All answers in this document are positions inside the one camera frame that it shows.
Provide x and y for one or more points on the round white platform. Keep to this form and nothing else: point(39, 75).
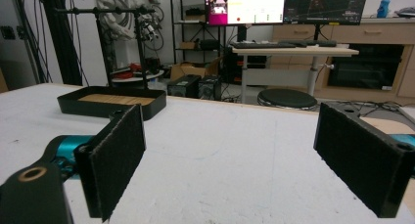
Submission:
point(137, 76)

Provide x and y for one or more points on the monitor with white screen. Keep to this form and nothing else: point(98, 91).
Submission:
point(254, 5)

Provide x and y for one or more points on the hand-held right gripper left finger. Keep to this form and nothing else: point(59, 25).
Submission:
point(114, 158)

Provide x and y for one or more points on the black tray with wooden bottom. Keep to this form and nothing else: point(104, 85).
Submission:
point(107, 105)
point(385, 124)

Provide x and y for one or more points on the black computer box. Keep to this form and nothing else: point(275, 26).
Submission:
point(184, 86)
point(209, 88)

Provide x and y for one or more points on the light wooden desk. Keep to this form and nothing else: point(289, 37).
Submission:
point(293, 52)

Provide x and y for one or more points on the blue bottle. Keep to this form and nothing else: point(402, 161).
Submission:
point(383, 7)

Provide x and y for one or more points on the black keyboard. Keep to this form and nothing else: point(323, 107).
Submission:
point(313, 43)
point(261, 45)

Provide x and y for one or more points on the black metal camera stand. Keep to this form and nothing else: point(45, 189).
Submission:
point(141, 48)

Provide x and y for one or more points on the white robot figure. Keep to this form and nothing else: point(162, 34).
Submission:
point(114, 18)

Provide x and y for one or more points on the light wooden cabinet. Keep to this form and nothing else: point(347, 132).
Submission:
point(368, 33)

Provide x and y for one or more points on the black metal shelf rack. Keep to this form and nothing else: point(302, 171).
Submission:
point(182, 25)

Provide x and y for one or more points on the black round stool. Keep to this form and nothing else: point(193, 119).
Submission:
point(286, 98)

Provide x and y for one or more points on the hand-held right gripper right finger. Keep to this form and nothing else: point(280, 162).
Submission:
point(355, 152)

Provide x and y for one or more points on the black built-in oven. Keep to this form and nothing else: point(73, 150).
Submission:
point(365, 67)

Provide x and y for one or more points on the monitor with dark screen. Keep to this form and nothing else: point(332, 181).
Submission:
point(326, 5)

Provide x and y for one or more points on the cardboard box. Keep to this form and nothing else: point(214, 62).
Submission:
point(192, 69)

